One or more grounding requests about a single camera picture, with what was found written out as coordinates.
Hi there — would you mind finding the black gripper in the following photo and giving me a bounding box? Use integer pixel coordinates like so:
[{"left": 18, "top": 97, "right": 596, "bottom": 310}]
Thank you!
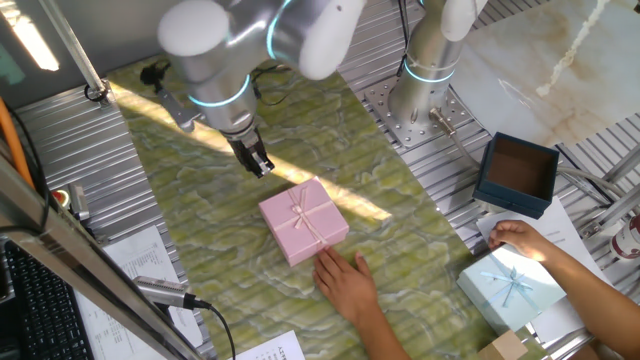
[{"left": 227, "top": 128, "right": 275, "bottom": 180}]

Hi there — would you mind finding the pink box lid with ribbon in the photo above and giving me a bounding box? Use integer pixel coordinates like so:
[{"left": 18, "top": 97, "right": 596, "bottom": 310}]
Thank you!
[{"left": 258, "top": 176, "right": 350, "bottom": 268}]

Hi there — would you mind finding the light blue gift box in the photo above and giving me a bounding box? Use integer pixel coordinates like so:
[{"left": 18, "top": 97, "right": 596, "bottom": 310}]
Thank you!
[{"left": 455, "top": 243, "right": 568, "bottom": 335}]

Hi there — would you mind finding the person's right forearm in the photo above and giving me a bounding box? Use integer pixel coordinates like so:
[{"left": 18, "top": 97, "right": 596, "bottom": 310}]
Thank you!
[{"left": 537, "top": 244, "right": 640, "bottom": 360}]

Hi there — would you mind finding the person's left forearm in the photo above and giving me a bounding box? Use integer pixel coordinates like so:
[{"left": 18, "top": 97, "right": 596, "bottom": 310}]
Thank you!
[{"left": 354, "top": 309, "right": 412, "bottom": 360}]

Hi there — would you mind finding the small grey box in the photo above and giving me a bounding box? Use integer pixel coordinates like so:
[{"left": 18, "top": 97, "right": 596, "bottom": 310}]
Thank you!
[{"left": 67, "top": 183, "right": 91, "bottom": 221}]

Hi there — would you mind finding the dark blue open box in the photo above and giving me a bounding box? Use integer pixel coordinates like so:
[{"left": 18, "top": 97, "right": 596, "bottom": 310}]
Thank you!
[{"left": 472, "top": 131, "right": 560, "bottom": 220}]

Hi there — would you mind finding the brown cardboard box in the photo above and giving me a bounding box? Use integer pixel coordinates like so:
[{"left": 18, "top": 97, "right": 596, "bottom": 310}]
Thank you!
[{"left": 474, "top": 329, "right": 530, "bottom": 360}]

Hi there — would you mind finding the person's left hand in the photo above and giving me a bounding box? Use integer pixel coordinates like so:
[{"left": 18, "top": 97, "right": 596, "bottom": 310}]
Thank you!
[{"left": 312, "top": 245, "right": 381, "bottom": 326}]

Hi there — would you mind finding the person's right hand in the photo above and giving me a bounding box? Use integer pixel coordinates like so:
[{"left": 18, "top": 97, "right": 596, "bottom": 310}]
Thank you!
[{"left": 487, "top": 219, "right": 551, "bottom": 264}]

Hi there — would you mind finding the green marble pattern mat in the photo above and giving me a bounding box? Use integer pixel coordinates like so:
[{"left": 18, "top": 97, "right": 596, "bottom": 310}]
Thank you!
[{"left": 107, "top": 54, "right": 551, "bottom": 360}]

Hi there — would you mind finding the printed paper sheet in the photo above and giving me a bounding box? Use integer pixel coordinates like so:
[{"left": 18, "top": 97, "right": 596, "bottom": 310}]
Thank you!
[
  {"left": 233, "top": 329, "right": 306, "bottom": 360},
  {"left": 102, "top": 225, "right": 204, "bottom": 349},
  {"left": 73, "top": 288, "right": 166, "bottom": 360}
]

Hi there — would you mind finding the grey handheld device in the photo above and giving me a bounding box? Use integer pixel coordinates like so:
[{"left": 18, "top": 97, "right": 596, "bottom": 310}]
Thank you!
[{"left": 132, "top": 275, "right": 199, "bottom": 310}]

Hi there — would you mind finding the metal pole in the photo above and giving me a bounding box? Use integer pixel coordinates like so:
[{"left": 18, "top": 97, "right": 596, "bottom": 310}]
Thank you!
[{"left": 37, "top": 0, "right": 112, "bottom": 104}]

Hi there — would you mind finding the black keyboard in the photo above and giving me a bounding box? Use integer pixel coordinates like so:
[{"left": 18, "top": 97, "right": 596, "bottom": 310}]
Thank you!
[{"left": 3, "top": 239, "right": 96, "bottom": 360}]

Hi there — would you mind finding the white paper sheet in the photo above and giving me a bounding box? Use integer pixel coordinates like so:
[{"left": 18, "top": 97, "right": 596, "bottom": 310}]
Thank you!
[
  {"left": 475, "top": 196, "right": 611, "bottom": 284},
  {"left": 528, "top": 294, "right": 587, "bottom": 347}
]

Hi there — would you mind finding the white marble pattern sheet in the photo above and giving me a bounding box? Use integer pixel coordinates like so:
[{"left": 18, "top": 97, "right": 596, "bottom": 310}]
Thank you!
[{"left": 449, "top": 0, "right": 640, "bottom": 149}]

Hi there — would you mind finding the aluminium profile bar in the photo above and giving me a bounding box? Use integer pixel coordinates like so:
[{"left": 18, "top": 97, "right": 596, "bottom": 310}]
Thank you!
[
  {"left": 602, "top": 144, "right": 640, "bottom": 185},
  {"left": 581, "top": 184, "right": 640, "bottom": 240}
]

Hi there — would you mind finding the red and white cup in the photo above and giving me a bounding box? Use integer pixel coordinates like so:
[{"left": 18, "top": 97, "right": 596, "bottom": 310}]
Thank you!
[{"left": 608, "top": 214, "right": 640, "bottom": 261}]

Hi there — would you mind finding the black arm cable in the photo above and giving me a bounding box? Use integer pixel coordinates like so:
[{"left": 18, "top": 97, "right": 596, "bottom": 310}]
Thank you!
[{"left": 248, "top": 63, "right": 295, "bottom": 108}]

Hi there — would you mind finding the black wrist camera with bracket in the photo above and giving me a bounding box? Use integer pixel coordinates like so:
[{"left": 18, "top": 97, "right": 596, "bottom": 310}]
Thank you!
[{"left": 139, "top": 62, "right": 204, "bottom": 134}]

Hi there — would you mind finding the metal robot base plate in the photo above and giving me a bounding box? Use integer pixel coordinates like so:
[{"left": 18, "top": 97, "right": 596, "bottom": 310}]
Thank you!
[{"left": 363, "top": 74, "right": 476, "bottom": 149}]

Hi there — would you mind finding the black device cable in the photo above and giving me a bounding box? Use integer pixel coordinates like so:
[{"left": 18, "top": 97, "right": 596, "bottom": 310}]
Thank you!
[{"left": 192, "top": 298, "right": 237, "bottom": 360}]

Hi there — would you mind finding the black base cable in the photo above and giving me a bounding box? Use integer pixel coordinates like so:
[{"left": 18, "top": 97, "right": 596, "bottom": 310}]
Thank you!
[{"left": 396, "top": 0, "right": 412, "bottom": 79}]

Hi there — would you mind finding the metal frame beam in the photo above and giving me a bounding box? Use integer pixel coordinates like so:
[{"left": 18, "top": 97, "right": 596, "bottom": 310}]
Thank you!
[{"left": 0, "top": 154, "right": 206, "bottom": 360}]

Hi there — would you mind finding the thin black cable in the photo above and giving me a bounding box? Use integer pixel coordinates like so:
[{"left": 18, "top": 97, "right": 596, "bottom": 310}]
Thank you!
[{"left": 0, "top": 107, "right": 52, "bottom": 236}]

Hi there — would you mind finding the orange hose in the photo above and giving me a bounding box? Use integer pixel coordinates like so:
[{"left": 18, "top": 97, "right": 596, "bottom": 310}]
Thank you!
[{"left": 0, "top": 97, "right": 36, "bottom": 191}]

